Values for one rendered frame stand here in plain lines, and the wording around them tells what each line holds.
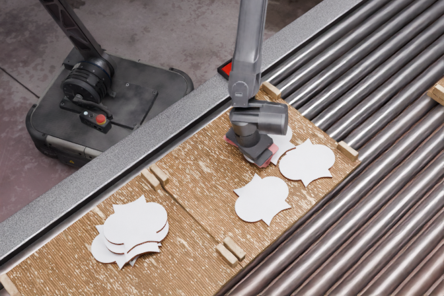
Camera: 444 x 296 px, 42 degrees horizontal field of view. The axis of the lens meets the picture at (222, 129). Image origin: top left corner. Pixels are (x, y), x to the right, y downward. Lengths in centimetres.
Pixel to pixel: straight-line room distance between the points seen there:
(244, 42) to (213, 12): 194
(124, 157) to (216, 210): 29
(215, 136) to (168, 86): 105
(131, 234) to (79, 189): 23
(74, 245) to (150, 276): 19
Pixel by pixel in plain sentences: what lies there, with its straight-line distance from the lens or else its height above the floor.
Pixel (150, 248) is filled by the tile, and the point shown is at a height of 98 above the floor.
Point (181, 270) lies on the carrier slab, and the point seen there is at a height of 94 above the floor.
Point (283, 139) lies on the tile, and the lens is 146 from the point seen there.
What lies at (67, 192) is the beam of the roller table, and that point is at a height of 91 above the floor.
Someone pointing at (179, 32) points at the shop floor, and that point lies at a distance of 308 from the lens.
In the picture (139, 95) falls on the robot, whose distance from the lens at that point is 247.
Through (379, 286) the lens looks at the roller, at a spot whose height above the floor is 92.
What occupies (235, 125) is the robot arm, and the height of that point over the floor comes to 113.
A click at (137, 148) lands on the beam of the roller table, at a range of 150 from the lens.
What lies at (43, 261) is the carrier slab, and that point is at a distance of 138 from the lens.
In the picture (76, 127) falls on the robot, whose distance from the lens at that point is 244.
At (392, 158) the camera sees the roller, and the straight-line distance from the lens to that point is 152.
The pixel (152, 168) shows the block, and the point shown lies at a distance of 141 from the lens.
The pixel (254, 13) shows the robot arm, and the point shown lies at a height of 131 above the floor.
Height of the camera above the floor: 215
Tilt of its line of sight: 54 degrees down
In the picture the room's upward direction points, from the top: 1 degrees counter-clockwise
